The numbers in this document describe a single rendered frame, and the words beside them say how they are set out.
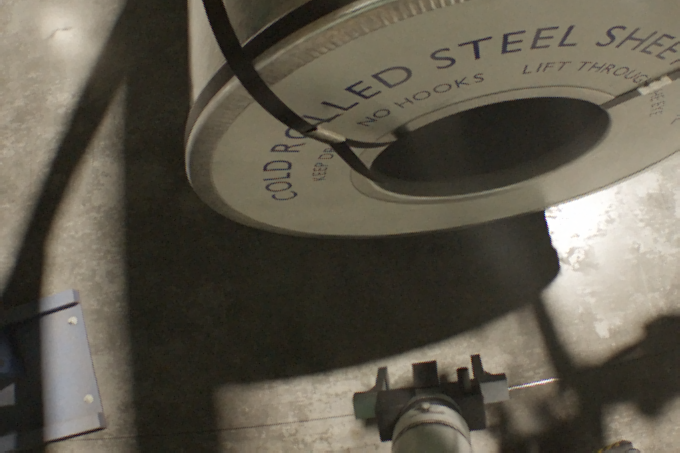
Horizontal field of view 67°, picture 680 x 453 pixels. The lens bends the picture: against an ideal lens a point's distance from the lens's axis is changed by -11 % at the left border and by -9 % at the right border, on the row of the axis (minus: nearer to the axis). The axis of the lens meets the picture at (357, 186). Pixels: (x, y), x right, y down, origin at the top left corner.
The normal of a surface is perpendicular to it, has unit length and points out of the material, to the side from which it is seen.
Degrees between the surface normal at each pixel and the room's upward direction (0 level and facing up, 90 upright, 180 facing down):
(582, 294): 0
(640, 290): 0
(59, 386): 0
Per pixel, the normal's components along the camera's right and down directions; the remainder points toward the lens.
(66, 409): -0.06, -0.33
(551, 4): 0.14, 0.93
